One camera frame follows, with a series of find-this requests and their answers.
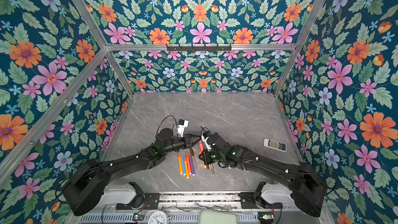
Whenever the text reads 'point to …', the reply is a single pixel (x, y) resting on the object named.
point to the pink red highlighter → (201, 147)
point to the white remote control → (274, 144)
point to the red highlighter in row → (189, 164)
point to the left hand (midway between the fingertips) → (203, 138)
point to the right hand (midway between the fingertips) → (202, 153)
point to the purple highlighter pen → (192, 166)
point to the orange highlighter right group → (204, 166)
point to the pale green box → (215, 216)
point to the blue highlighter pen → (183, 165)
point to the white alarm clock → (158, 217)
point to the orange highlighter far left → (180, 164)
